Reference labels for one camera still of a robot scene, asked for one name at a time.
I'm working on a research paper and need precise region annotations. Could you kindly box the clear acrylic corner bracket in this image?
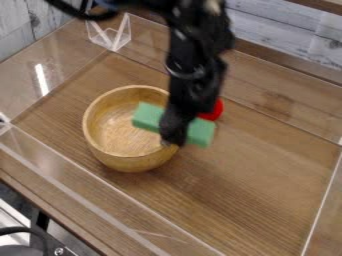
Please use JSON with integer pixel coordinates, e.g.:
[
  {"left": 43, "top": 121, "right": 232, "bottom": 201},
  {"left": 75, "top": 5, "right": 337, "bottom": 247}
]
[{"left": 86, "top": 14, "right": 131, "bottom": 52}]

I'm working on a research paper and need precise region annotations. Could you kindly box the red ball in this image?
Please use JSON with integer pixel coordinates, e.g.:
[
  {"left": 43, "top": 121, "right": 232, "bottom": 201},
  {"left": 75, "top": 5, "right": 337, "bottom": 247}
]
[{"left": 198, "top": 99, "right": 225, "bottom": 121}]

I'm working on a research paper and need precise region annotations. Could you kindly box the brown wooden bowl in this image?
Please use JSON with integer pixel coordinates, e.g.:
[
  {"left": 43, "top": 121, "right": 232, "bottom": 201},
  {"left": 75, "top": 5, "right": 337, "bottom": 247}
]
[{"left": 82, "top": 85, "right": 179, "bottom": 173}]

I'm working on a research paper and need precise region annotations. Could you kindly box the green rectangular block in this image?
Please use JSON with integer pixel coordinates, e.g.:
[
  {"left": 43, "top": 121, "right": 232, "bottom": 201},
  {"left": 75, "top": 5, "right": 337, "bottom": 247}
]
[{"left": 133, "top": 102, "right": 217, "bottom": 148}]

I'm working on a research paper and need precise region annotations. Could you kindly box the black cable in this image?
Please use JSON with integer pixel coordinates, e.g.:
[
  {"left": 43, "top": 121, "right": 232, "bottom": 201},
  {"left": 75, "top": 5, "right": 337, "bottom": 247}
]
[{"left": 0, "top": 226, "right": 46, "bottom": 256}]

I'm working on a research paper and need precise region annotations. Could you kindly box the clear acrylic tray wall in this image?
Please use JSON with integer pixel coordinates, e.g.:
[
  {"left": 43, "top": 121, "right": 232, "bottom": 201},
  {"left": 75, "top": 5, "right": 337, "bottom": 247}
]
[{"left": 0, "top": 118, "right": 225, "bottom": 256}]

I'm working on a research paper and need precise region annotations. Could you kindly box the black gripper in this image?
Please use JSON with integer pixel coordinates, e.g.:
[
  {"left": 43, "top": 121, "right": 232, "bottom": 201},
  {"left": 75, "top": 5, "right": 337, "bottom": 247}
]
[{"left": 159, "top": 57, "right": 227, "bottom": 147}]

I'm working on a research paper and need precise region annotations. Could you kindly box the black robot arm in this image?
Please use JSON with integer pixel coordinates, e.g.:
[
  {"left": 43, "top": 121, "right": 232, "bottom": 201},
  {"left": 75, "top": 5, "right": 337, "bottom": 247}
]
[{"left": 44, "top": 0, "right": 236, "bottom": 146}]

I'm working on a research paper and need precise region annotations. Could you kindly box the black table leg bracket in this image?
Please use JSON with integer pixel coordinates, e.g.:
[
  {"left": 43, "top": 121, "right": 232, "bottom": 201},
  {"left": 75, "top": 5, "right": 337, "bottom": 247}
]
[{"left": 28, "top": 208, "right": 82, "bottom": 256}]

